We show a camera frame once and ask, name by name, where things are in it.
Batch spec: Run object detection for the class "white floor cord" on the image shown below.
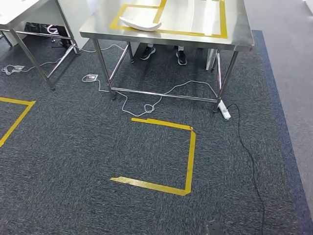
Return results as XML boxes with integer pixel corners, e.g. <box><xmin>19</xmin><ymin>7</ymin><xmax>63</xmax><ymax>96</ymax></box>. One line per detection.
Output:
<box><xmin>81</xmin><ymin>73</ymin><xmax>219</xmax><ymax>118</ymax></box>
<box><xmin>1</xmin><ymin>56</ymin><xmax>64</xmax><ymax>76</ymax></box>

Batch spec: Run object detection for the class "white power strip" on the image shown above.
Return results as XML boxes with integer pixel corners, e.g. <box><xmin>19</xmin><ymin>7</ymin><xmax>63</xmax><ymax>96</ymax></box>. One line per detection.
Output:
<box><xmin>217</xmin><ymin>99</ymin><xmax>232</xmax><ymax>120</ymax></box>

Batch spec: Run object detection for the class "long black cable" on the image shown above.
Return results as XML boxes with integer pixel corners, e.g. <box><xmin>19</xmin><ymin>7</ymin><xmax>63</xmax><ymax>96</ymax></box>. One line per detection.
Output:
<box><xmin>226</xmin><ymin>103</ymin><xmax>265</xmax><ymax>235</ymax></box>

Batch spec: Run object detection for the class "steel side table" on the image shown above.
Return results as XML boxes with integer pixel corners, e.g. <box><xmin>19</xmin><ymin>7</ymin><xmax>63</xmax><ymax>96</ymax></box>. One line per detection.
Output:
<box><xmin>0</xmin><ymin>0</ymin><xmax>81</xmax><ymax>92</ymax></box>

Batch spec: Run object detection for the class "white car mirror cover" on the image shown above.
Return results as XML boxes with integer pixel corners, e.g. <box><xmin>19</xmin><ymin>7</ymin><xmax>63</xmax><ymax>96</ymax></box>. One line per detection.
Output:
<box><xmin>118</xmin><ymin>16</ymin><xmax>162</xmax><ymax>32</ymax></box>

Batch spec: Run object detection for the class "steel workbench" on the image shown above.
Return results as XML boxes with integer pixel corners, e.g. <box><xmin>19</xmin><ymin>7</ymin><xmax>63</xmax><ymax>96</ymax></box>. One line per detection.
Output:
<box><xmin>79</xmin><ymin>0</ymin><xmax>255</xmax><ymax>113</ymax></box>

